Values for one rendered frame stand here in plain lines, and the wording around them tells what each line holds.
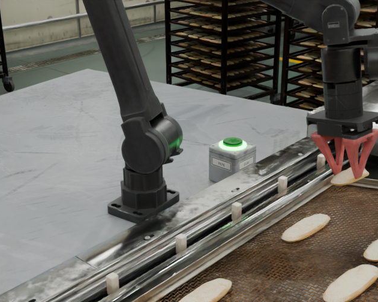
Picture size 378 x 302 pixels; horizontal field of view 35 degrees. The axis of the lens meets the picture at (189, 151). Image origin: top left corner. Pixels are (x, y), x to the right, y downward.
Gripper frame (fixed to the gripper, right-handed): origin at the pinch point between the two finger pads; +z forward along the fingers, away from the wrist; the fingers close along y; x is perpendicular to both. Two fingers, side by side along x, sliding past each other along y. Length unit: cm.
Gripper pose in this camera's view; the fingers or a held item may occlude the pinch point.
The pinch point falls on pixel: (347, 171)
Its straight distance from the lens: 96.8
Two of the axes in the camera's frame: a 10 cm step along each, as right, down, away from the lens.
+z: 1.3, 9.5, 2.7
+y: -6.3, -1.3, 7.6
